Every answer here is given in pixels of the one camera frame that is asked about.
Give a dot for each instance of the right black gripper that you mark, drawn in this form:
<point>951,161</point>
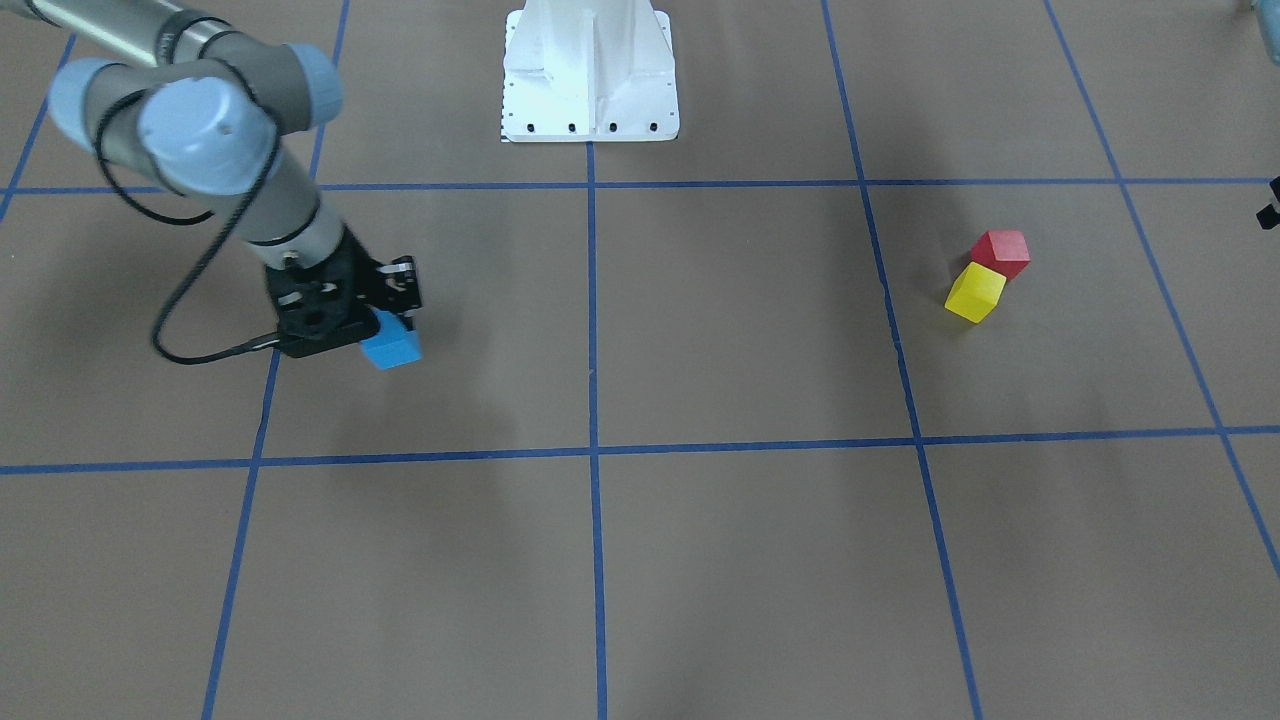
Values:
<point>357,260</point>

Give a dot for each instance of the blue cube block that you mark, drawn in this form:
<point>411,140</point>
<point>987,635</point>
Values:
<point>396,343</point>

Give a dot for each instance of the red cube block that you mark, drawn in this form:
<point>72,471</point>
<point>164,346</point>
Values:
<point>1004,251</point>

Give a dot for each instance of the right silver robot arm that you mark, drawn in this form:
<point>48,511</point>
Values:
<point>187,124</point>

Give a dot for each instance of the yellow cube block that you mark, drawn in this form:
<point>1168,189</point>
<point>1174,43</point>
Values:
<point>976,292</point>

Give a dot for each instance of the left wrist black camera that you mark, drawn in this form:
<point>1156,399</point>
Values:
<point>1268,217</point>

